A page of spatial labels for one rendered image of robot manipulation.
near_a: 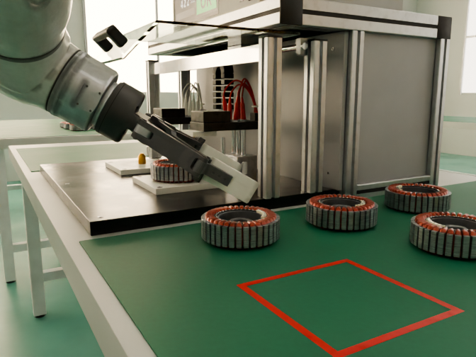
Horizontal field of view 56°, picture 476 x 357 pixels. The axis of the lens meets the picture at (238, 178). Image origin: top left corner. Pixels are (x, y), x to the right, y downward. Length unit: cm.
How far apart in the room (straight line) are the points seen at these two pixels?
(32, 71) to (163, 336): 33
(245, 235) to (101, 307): 21
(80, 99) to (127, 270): 21
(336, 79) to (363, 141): 14
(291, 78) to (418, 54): 27
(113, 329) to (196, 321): 7
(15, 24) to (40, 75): 10
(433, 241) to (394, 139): 41
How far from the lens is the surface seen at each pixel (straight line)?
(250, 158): 97
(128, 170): 108
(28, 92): 60
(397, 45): 99
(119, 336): 42
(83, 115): 58
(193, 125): 96
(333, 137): 90
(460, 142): 816
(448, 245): 62
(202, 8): 112
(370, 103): 94
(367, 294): 50
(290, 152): 101
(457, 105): 819
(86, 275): 55
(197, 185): 88
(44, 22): 49
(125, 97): 58
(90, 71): 59
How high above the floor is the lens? 95
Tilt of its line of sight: 10 degrees down
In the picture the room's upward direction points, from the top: straight up
